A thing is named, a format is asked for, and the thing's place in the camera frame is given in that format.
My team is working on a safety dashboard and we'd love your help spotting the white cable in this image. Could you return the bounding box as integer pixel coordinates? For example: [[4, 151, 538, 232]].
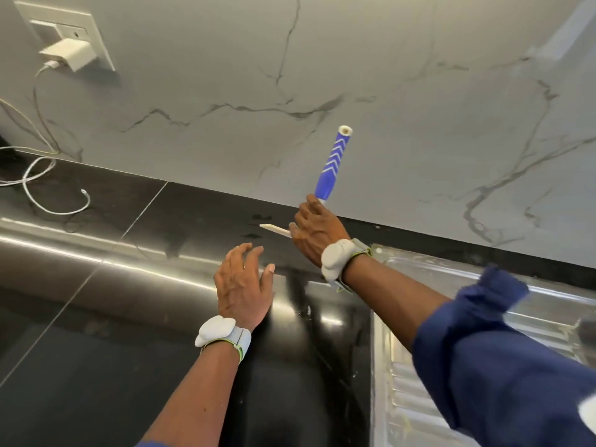
[[0, 60, 93, 217]]

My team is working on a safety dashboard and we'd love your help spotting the white charger plug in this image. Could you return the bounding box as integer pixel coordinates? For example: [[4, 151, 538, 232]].
[[39, 37, 99, 73]]

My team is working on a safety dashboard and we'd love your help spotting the person's left hand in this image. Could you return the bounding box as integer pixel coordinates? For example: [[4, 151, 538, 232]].
[[214, 242, 277, 332]]

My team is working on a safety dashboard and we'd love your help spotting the white left wrist tracker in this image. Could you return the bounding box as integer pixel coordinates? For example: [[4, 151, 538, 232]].
[[194, 314, 253, 362]]

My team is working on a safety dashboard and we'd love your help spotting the blue white squeegee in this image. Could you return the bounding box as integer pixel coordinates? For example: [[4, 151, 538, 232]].
[[259, 124, 355, 240]]

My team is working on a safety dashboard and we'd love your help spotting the stainless steel sink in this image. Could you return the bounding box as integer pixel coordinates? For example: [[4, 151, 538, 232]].
[[371, 245, 596, 447]]

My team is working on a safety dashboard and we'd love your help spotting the person's left forearm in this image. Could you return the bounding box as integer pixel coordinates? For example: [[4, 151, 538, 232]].
[[140, 341, 243, 447]]

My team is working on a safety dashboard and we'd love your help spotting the white wall socket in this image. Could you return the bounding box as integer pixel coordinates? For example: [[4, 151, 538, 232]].
[[13, 1, 117, 73]]

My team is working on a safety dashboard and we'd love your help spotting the person's right hand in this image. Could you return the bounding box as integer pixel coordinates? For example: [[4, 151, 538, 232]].
[[289, 193, 353, 268]]

